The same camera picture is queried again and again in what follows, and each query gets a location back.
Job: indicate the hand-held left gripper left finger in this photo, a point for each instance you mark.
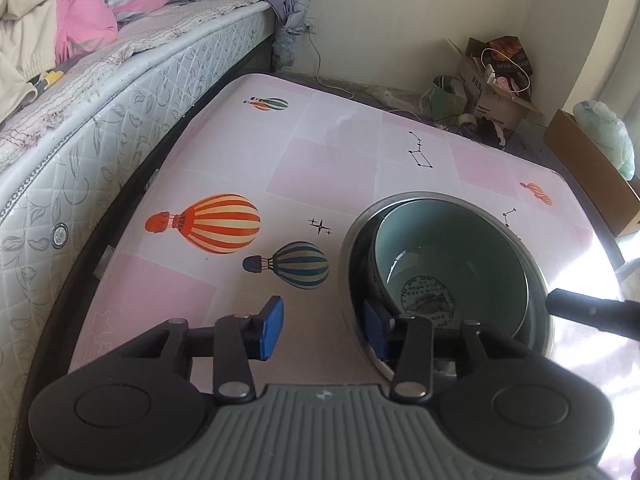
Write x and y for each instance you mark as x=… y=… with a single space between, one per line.
x=270 y=327

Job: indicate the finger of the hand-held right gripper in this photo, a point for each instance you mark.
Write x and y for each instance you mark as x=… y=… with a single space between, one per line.
x=590 y=310

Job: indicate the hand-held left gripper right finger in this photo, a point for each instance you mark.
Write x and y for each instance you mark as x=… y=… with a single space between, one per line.
x=375 y=330

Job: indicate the small steel bowl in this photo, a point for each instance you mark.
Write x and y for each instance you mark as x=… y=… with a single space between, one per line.
x=357 y=280

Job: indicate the teal ceramic bowl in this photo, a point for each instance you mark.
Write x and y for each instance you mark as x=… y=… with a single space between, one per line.
x=450 y=250

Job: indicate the brown cardboard box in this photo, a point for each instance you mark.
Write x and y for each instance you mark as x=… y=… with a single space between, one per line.
x=575 y=160

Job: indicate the pink printed tablecloth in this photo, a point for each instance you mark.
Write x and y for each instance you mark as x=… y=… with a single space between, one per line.
x=300 y=170

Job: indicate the pale green plastic bag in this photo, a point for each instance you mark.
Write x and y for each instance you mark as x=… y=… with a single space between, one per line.
x=605 y=135

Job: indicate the dark cloth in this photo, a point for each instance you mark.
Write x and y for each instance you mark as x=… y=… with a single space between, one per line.
x=490 y=131

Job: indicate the open cardboard box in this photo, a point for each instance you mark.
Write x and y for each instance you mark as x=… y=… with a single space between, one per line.
x=500 y=105

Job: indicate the green paper bag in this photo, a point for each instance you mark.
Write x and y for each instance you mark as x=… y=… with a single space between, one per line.
x=447 y=102

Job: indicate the white quilted mattress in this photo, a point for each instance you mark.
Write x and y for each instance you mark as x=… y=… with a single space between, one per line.
x=100 y=135

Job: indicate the dark red bag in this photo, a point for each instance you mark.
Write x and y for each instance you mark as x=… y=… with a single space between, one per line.
x=505 y=50

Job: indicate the grey-purple cloth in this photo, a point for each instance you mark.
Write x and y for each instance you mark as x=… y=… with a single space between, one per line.
x=285 y=10

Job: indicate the pile of clothes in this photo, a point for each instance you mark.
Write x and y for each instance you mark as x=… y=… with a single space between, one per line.
x=85 y=20

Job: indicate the cream garment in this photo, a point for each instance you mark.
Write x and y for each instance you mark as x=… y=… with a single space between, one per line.
x=25 y=35

